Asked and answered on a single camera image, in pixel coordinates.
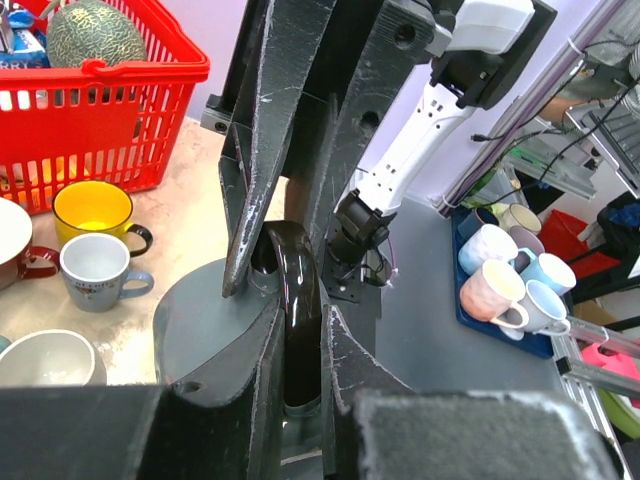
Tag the dark grey upside-down mug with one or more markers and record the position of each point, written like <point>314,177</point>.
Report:
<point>192,323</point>

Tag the blue M&M's bag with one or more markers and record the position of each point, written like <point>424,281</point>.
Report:
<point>20,17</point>

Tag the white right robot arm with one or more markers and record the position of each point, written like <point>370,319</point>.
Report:
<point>437,97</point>

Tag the red plastic shopping basket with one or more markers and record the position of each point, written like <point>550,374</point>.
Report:
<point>116,124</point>

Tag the pink pastel mug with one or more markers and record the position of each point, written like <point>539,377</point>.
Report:
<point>493,294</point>

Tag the green netted melon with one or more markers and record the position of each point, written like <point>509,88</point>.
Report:
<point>85,30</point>

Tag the teal green ceramic mug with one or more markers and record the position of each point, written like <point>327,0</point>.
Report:
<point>4,343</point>

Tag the pale grey upside-down mug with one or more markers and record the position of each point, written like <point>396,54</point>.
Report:
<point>51,358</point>

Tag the red floral mug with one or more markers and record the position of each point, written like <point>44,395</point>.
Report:
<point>20,258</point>

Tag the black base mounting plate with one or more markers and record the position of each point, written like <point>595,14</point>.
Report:
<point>347,282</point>

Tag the grey-blue white-lined mug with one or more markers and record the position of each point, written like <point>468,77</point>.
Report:
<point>96,272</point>

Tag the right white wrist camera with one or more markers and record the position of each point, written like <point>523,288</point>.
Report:
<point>489,26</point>

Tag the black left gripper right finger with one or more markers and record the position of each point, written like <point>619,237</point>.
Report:
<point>376,427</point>

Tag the aluminium frame rail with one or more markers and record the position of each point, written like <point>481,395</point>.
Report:
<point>599,370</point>

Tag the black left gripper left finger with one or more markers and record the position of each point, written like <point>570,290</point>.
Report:
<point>221,421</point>

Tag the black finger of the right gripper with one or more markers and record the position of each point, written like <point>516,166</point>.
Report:
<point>373,48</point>
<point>254,150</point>

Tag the yellow mug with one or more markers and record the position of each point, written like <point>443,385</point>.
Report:
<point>97,207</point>

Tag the light blue pastel mug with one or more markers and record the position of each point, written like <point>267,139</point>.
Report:
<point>489,242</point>

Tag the blue Harry's box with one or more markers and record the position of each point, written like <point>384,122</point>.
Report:
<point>29,51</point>

